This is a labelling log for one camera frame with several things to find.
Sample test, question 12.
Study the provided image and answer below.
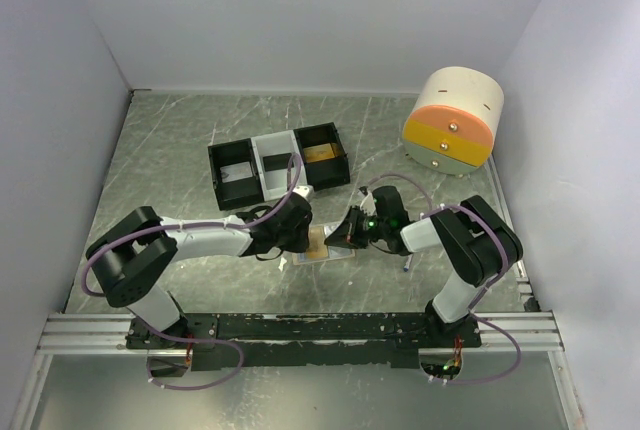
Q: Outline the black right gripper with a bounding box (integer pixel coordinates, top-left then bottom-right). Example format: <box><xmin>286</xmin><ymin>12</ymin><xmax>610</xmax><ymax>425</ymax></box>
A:
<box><xmin>325</xmin><ymin>205</ymin><xmax>389</xmax><ymax>250</ymax></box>

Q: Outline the beige leather card holder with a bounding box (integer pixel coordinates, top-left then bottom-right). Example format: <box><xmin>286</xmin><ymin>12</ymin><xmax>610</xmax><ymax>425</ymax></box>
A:
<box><xmin>286</xmin><ymin>222</ymin><xmax>356</xmax><ymax>266</ymax></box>

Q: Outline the gold VIP card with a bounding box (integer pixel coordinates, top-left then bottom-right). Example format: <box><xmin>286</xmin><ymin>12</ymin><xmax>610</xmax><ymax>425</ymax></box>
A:
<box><xmin>302</xmin><ymin>226</ymin><xmax>329</xmax><ymax>260</ymax></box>

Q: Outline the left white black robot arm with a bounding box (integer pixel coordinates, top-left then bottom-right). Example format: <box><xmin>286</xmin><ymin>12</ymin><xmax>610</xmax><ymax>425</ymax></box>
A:
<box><xmin>82</xmin><ymin>192</ymin><xmax>312</xmax><ymax>349</ymax></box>

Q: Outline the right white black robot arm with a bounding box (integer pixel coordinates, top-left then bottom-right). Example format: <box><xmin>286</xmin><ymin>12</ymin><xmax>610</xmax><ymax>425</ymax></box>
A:
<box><xmin>324</xmin><ymin>186</ymin><xmax>524</xmax><ymax>348</ymax></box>

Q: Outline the black card in bin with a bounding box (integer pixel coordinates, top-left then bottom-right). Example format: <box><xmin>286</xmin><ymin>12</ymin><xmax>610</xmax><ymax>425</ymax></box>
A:
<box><xmin>262</xmin><ymin>153</ymin><xmax>295</xmax><ymax>172</ymax></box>

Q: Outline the white card in bin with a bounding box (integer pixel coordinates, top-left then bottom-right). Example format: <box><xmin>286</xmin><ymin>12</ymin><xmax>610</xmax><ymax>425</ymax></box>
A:
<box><xmin>220</xmin><ymin>161</ymin><xmax>254</xmax><ymax>183</ymax></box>

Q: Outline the gold card in bin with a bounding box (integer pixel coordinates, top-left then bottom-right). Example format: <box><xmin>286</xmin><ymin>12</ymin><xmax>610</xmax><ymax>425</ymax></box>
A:
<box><xmin>303</xmin><ymin>143</ymin><xmax>337</xmax><ymax>164</ymax></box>

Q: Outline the white middle tray bin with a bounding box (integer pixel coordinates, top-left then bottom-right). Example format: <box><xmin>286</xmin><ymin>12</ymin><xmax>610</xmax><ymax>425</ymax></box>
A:
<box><xmin>251</xmin><ymin>130</ymin><xmax>302</xmax><ymax>202</ymax></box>

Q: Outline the black left tray bin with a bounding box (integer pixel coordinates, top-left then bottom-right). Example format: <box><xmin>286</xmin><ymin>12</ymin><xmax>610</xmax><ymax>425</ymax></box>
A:
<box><xmin>208</xmin><ymin>139</ymin><xmax>264</xmax><ymax>211</ymax></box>

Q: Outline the black tray bin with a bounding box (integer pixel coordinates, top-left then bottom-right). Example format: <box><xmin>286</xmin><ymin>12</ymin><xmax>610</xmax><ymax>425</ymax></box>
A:
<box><xmin>208</xmin><ymin>139</ymin><xmax>264</xmax><ymax>211</ymax></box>
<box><xmin>294</xmin><ymin>122</ymin><xmax>350</xmax><ymax>191</ymax></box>

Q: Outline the black right tray bin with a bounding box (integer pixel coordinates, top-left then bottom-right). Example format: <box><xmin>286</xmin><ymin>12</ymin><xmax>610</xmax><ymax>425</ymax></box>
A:
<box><xmin>294</xmin><ymin>122</ymin><xmax>350</xmax><ymax>191</ymax></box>

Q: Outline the white blue pen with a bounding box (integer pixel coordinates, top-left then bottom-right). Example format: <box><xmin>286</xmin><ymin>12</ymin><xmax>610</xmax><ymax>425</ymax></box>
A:
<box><xmin>403</xmin><ymin>254</ymin><xmax>414</xmax><ymax>272</ymax></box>

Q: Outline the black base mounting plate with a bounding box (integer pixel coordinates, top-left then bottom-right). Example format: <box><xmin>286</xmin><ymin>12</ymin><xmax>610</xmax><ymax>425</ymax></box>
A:
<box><xmin>125</xmin><ymin>312</ymin><xmax>481</xmax><ymax>371</ymax></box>

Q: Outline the cream round drawer cabinet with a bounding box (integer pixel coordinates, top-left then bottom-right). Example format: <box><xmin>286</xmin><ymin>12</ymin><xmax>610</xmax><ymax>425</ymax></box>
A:
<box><xmin>402</xmin><ymin>66</ymin><xmax>504</xmax><ymax>175</ymax></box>

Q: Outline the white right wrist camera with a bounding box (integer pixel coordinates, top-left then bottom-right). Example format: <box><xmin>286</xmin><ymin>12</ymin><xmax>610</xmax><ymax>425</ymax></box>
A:
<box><xmin>359</xmin><ymin>191</ymin><xmax>376</xmax><ymax>215</ymax></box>

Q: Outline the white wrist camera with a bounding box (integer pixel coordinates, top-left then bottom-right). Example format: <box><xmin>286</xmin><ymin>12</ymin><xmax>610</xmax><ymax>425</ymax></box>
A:
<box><xmin>293</xmin><ymin>185</ymin><xmax>314</xmax><ymax>202</ymax></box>
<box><xmin>359</xmin><ymin>191</ymin><xmax>376</xmax><ymax>215</ymax></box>

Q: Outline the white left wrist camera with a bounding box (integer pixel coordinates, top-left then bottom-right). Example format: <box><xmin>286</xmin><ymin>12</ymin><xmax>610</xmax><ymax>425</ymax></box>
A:
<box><xmin>293</xmin><ymin>185</ymin><xmax>314</xmax><ymax>202</ymax></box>

